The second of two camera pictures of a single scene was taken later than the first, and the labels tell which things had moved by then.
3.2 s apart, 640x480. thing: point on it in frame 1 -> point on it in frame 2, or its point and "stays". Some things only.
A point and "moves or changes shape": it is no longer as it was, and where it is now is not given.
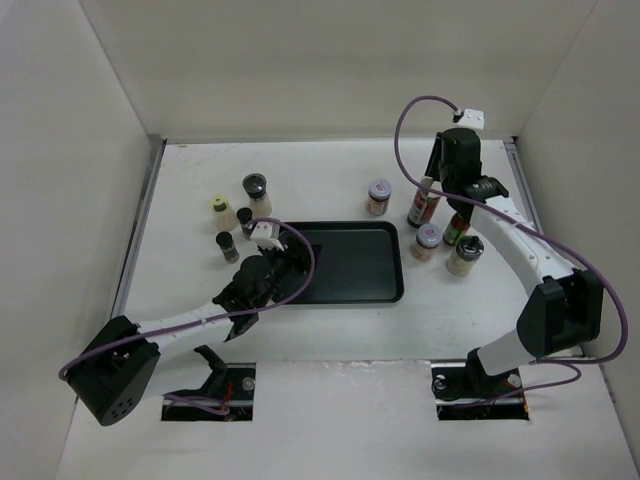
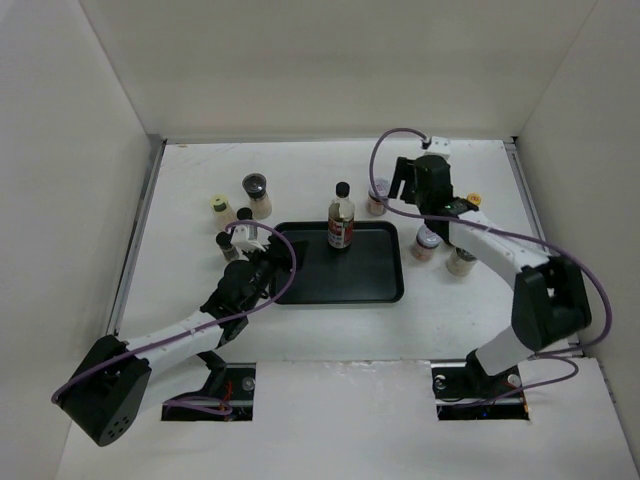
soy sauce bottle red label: x=423 y=208 moves or changes shape
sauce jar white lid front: x=428 y=237 stays
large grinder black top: x=255 y=185 stays
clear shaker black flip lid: x=467 y=250 stays
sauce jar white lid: x=379 y=196 stays
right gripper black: x=433 y=167 -> x=405 y=170
